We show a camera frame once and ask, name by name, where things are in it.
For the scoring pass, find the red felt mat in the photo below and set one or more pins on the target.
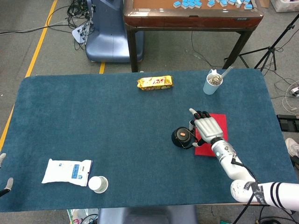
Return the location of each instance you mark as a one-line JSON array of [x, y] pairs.
[[222, 121]]

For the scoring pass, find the white mahjong tile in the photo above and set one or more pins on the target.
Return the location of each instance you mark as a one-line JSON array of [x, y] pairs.
[[238, 3]]

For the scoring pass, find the blue-grey robot torso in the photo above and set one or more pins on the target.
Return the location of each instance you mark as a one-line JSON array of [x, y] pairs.
[[144, 215]]

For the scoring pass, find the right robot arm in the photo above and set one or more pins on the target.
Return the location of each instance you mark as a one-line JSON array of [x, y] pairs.
[[233, 168]]

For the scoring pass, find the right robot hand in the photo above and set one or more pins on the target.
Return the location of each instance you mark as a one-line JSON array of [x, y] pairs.
[[208, 128]]

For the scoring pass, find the brown mahjong table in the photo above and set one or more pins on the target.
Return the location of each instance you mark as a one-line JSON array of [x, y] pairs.
[[187, 21]]

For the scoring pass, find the black tripod stand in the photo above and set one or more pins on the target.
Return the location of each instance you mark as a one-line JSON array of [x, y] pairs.
[[271, 50]]

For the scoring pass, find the clear plastic bag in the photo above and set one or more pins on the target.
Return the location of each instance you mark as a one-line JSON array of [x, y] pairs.
[[77, 217]]

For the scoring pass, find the white flower paper cup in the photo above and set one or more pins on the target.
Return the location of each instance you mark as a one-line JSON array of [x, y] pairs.
[[98, 184]]

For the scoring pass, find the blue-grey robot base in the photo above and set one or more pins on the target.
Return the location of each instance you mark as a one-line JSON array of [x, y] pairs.
[[107, 42]]

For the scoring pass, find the white shoe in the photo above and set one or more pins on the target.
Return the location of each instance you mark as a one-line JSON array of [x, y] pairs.
[[293, 147]]

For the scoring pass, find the grey braided cup filling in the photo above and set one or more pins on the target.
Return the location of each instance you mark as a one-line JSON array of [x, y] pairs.
[[215, 79]]

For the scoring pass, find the white power adapter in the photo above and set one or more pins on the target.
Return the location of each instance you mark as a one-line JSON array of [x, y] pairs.
[[295, 92]]

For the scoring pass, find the black foot pedal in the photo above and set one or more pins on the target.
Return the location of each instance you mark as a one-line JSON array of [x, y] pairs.
[[288, 122]]

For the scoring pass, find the black teapot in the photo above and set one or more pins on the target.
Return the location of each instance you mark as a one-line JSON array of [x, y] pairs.
[[174, 141]]

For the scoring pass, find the blue felt tablecloth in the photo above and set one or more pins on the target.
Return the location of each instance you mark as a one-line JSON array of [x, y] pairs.
[[116, 130]]

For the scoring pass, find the black teapot lid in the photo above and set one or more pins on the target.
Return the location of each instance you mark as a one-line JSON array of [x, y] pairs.
[[184, 139]]

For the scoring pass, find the yellow biscuit packet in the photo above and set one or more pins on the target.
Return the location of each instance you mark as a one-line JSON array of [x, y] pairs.
[[154, 82]]

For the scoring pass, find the light blue cup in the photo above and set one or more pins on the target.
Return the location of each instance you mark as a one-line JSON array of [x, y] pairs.
[[209, 89]]

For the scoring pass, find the white wet wipes pack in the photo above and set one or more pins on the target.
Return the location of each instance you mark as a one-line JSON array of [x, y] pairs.
[[63, 172]]

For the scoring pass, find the clear plastic stick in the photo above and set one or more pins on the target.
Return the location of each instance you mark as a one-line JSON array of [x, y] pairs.
[[227, 71]]

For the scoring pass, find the white power strip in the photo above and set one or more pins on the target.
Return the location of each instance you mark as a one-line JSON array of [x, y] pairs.
[[78, 33]]

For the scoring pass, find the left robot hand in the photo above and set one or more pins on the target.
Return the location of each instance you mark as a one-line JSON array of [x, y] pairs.
[[9, 183]]

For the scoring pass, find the white crate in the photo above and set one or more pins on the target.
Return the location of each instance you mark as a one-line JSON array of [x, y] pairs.
[[285, 5]]

